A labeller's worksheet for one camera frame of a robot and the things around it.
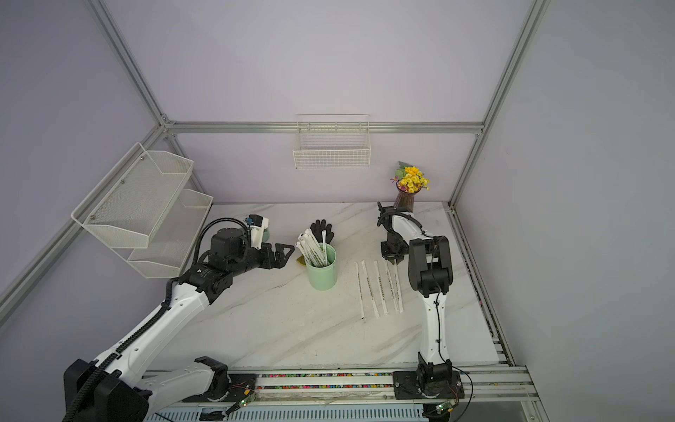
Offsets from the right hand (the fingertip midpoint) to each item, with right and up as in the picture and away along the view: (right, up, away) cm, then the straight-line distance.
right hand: (398, 263), depth 100 cm
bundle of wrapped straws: (-31, +5, -12) cm, 34 cm away
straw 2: (-7, -14, -11) cm, 19 cm away
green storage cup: (-28, -4, -9) cm, 29 cm away
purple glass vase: (+3, +25, +1) cm, 25 cm away
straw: (-15, -10, -7) cm, 19 cm away
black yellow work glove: (-32, +14, +11) cm, 37 cm away
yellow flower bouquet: (+3, +32, -5) cm, 32 cm away
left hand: (-40, +7, -21) cm, 46 cm away
